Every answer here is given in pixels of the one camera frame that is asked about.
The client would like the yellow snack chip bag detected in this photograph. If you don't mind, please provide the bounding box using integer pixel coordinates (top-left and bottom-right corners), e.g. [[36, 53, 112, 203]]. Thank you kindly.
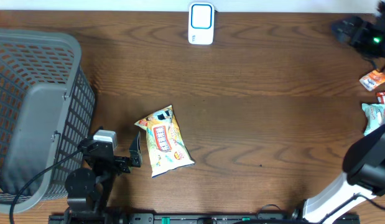
[[134, 105, 195, 177]]

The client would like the small orange white box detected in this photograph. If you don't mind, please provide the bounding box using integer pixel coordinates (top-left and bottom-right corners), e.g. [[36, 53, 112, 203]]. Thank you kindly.
[[359, 70, 385, 91]]

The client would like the red Top chocolate bar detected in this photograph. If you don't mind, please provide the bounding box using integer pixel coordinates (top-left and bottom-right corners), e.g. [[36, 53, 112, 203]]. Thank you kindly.
[[376, 91, 385, 105]]

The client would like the teal wet wipes pack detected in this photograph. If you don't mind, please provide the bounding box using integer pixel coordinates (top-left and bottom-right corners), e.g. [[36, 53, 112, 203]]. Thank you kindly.
[[361, 103, 385, 136]]

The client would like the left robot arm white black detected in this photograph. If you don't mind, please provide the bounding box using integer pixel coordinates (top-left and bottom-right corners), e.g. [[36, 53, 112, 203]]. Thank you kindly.
[[61, 129, 142, 224]]

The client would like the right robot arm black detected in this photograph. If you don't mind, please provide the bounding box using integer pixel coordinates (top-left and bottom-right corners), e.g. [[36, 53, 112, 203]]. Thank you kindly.
[[289, 1, 385, 223]]

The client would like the white black barcode scanner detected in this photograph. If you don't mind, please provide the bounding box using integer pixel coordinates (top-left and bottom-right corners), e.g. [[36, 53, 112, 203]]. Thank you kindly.
[[188, 2, 215, 45]]

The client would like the grey plastic shopping basket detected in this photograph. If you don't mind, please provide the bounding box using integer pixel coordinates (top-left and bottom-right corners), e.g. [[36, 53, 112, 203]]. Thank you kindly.
[[0, 29, 95, 213]]

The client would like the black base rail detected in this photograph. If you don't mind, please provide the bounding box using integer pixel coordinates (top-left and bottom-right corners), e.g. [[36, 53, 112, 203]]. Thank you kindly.
[[49, 212, 361, 224]]

